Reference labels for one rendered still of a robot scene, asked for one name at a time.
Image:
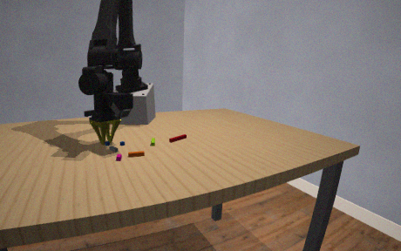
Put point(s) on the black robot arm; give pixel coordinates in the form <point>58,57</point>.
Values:
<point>102,52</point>

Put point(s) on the red rod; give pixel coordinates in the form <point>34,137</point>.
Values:
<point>178,138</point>

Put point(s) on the grey rectangular bar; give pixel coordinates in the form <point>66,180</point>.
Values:
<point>113,148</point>

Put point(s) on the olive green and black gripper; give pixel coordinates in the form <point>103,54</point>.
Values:
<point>103,121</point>

